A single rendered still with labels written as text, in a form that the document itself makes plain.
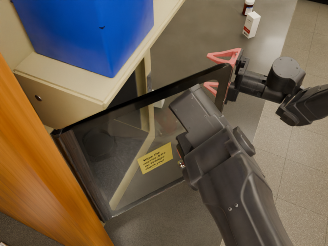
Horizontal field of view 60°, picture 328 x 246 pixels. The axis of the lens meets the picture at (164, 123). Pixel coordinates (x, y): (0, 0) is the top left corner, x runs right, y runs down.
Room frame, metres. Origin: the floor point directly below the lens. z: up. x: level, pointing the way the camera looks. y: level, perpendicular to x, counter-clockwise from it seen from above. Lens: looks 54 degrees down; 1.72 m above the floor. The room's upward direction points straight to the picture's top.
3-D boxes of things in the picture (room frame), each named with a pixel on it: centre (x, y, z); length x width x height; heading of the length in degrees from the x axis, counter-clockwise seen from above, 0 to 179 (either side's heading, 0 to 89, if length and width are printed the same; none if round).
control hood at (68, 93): (0.34, 0.04, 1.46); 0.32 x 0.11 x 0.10; 156
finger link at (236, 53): (0.53, -0.15, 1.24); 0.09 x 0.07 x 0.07; 66
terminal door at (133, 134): (0.30, 0.01, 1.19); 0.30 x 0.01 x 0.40; 118
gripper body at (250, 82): (0.50, -0.22, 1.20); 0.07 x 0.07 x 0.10; 66
